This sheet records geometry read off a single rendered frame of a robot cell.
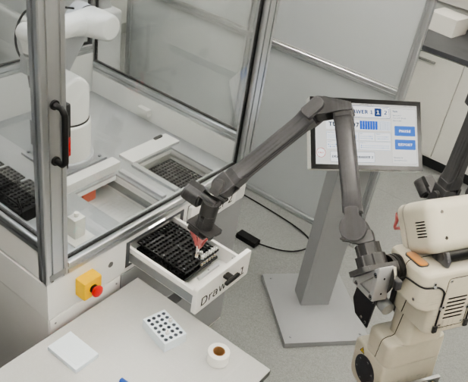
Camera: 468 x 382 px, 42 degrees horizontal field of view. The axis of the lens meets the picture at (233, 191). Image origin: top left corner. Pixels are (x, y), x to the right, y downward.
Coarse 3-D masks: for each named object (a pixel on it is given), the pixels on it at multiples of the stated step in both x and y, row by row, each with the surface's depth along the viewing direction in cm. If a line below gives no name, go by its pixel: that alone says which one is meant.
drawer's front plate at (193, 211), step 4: (236, 192) 249; (232, 196) 248; (228, 200) 247; (232, 200) 250; (224, 204) 245; (228, 204) 249; (188, 208) 227; (192, 208) 226; (196, 208) 229; (220, 208) 244; (224, 208) 247; (188, 212) 228; (192, 212) 227; (196, 212) 230; (188, 216) 229; (192, 216) 229
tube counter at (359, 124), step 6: (354, 120) 262; (360, 120) 263; (366, 120) 264; (354, 126) 262; (360, 126) 263; (366, 126) 263; (372, 126) 264; (378, 126) 265; (384, 126) 265; (390, 126) 266
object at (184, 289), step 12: (156, 228) 223; (132, 252) 208; (216, 252) 218; (228, 252) 214; (144, 264) 206; (156, 264) 203; (156, 276) 204; (168, 276) 200; (168, 288) 203; (180, 288) 199; (192, 288) 196
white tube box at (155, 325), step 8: (160, 312) 199; (144, 320) 195; (152, 320) 195; (160, 320) 197; (144, 328) 196; (152, 328) 193; (160, 328) 193; (168, 328) 195; (176, 328) 195; (152, 336) 193; (160, 336) 191; (168, 336) 191; (176, 336) 193; (184, 336) 193; (160, 344) 190; (168, 344) 189; (176, 344) 192
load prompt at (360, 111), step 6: (354, 108) 263; (360, 108) 263; (366, 108) 264; (372, 108) 265; (378, 108) 265; (384, 108) 266; (360, 114) 263; (366, 114) 264; (372, 114) 264; (378, 114) 265; (384, 114) 266
